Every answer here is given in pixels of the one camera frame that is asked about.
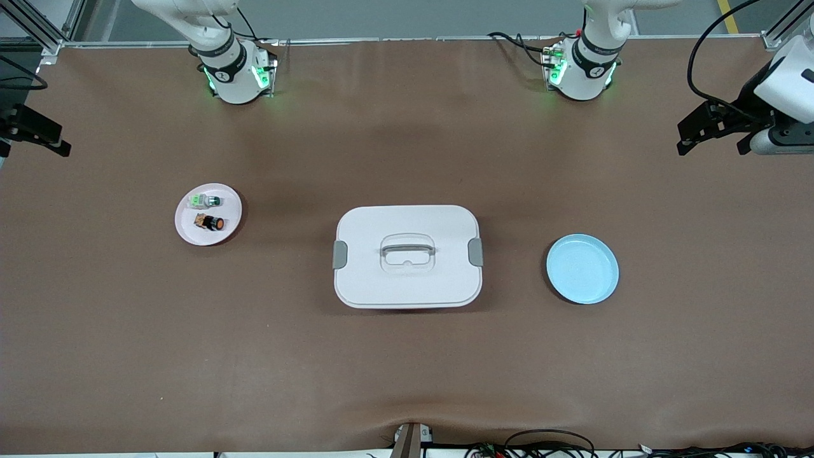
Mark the orange push-button switch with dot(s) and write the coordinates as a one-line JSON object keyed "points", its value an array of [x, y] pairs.
{"points": [[210, 222]]}

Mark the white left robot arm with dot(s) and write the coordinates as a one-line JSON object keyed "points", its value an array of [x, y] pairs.
{"points": [[588, 70]]}

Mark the light blue round plate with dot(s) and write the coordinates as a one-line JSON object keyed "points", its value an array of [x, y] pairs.
{"points": [[582, 270]]}

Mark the pink round plate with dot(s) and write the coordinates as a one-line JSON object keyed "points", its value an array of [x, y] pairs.
{"points": [[229, 203]]}

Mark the grey box latch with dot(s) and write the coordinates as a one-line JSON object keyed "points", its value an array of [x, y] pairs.
{"points": [[475, 252], [340, 254]]}

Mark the white lidded storage box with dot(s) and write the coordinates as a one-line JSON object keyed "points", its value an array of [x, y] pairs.
{"points": [[407, 286]]}

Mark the brown table mat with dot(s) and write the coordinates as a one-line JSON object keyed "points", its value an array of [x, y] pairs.
{"points": [[407, 362]]}

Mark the aluminium frame profile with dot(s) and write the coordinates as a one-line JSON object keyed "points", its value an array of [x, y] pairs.
{"points": [[771, 41], [51, 48]]}

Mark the green push-button switch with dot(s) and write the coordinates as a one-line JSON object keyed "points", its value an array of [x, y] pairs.
{"points": [[203, 201]]}

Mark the silver table edge rail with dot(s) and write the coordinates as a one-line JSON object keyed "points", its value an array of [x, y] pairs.
{"points": [[331, 41]]}

